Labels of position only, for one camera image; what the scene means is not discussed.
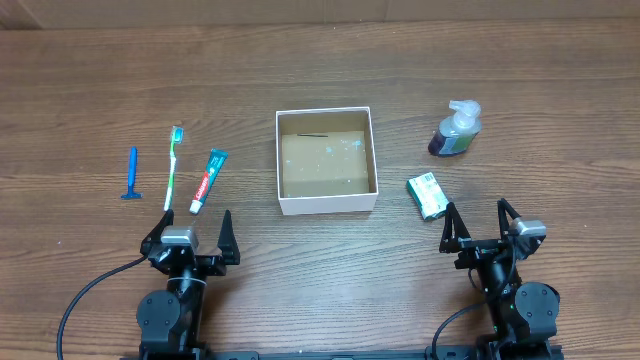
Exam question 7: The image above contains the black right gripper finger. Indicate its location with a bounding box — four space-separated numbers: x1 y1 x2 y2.
439 202 471 253
497 198 520 239

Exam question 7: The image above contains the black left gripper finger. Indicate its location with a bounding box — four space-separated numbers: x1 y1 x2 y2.
217 210 240 265
140 209 174 255

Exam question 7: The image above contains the green white soap packet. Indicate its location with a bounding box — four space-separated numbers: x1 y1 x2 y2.
406 172 449 221

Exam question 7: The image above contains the Colgate toothpaste tube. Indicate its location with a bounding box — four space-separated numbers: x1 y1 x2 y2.
189 149 228 215

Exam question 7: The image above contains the clear soap pump bottle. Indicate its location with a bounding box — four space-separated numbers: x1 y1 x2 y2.
428 100 482 157

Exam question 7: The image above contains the green white toothbrush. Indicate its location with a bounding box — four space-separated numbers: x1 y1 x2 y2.
163 126 184 211

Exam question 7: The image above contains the white cardboard box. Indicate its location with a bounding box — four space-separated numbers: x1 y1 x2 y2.
275 106 379 215

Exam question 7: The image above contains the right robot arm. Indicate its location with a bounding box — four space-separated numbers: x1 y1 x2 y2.
425 199 563 360

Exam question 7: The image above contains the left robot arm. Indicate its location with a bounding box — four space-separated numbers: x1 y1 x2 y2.
136 210 241 359

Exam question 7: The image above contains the blue disposable razor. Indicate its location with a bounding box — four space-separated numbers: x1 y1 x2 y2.
121 147 143 200

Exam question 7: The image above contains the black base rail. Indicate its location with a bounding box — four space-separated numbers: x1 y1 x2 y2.
119 342 566 360

